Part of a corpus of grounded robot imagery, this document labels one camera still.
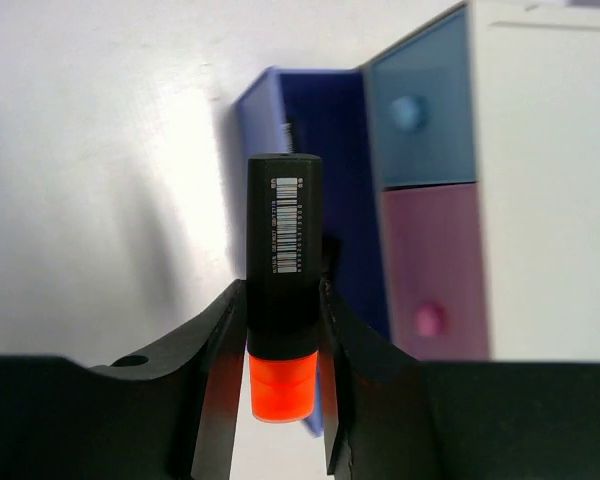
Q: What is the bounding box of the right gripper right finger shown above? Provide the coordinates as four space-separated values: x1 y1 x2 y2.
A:
319 282 600 479

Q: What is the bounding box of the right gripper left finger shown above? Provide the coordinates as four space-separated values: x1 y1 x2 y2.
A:
0 281 246 479

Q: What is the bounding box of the pink drawer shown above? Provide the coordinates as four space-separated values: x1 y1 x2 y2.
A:
382 184 490 360

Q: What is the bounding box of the orange highlighter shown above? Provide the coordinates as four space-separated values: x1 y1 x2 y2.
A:
246 154 323 423

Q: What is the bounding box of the blue small drawer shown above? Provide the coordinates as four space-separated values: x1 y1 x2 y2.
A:
366 6 476 189

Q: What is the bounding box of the white drawer cabinet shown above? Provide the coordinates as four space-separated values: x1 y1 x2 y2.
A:
364 1 600 362

